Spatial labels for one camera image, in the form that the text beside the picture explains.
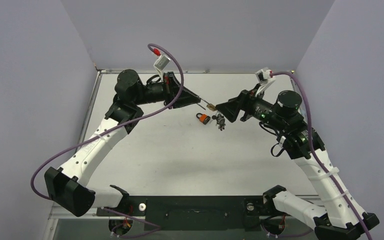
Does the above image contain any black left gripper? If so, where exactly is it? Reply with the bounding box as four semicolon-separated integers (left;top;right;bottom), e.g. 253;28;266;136
133;72;201;110

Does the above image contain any brass long-shackle padlock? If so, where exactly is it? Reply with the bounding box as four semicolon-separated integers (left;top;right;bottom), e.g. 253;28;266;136
196;98;216;112

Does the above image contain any orange Opel padlock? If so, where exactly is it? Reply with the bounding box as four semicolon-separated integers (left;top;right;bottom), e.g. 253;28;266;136
195;113;212;125

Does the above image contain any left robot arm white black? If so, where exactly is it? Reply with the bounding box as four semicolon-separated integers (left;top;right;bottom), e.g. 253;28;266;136
44;69;201;217

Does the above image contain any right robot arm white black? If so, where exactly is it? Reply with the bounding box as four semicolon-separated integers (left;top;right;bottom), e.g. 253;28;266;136
215;90;380;240

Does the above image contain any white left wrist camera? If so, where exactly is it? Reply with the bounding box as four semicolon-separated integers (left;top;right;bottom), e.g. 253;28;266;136
152;48;171;79

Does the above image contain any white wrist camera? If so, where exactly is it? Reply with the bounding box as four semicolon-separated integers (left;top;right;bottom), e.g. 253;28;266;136
255;67;276;98
152;48;171;79

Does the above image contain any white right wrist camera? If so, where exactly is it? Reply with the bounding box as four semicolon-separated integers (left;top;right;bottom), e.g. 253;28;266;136
255;67;276;98

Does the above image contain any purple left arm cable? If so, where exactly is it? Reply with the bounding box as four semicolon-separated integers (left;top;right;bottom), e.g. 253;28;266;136
30;43;185;201

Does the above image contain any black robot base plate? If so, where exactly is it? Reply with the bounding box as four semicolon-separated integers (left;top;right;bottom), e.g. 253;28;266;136
96;195;286;234

